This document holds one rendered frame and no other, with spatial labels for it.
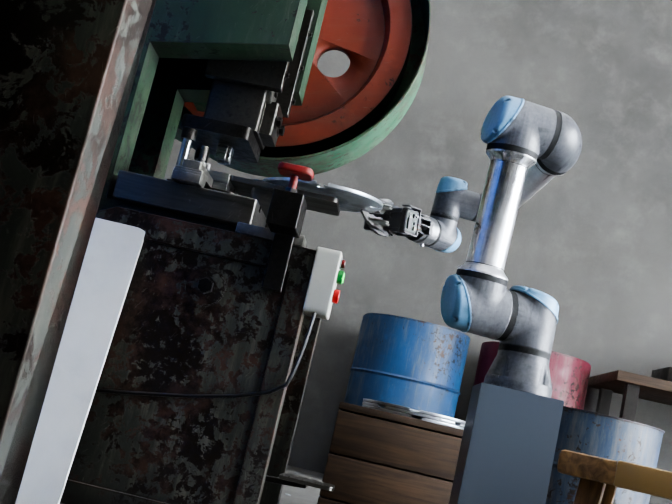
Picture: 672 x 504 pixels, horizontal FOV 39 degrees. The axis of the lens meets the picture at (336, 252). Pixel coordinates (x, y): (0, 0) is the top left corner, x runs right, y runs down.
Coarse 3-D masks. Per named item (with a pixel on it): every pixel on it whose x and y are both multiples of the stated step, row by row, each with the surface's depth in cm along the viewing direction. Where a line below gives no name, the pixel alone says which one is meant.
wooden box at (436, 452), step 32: (352, 416) 238; (384, 416) 238; (352, 448) 237; (384, 448) 236; (416, 448) 236; (448, 448) 236; (352, 480) 235; (384, 480) 235; (416, 480) 235; (448, 480) 269
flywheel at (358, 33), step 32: (352, 0) 266; (384, 0) 264; (320, 32) 265; (352, 32) 264; (384, 32) 264; (352, 64) 262; (384, 64) 258; (320, 96) 261; (352, 96) 261; (384, 96) 257; (288, 128) 256; (320, 128) 256; (352, 128) 257
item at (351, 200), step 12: (264, 180) 214; (276, 180) 210; (288, 180) 208; (300, 180) 206; (312, 180) 206; (324, 192) 213; (336, 192) 211; (348, 192) 208; (360, 192) 208; (348, 204) 223; (360, 204) 220; (372, 204) 217
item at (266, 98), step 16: (224, 96) 216; (240, 96) 216; (256, 96) 215; (272, 96) 217; (208, 112) 215; (224, 112) 215; (240, 112) 215; (256, 112) 215; (272, 112) 217; (256, 128) 214; (272, 128) 217; (272, 144) 223
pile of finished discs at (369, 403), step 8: (368, 400) 251; (376, 400) 248; (376, 408) 247; (384, 408) 245; (392, 408) 244; (400, 408) 243; (408, 408) 242; (408, 416) 242; (416, 416) 249; (424, 416) 242; (432, 416) 242; (440, 416) 243; (448, 424) 244; (456, 424) 263; (464, 424) 252
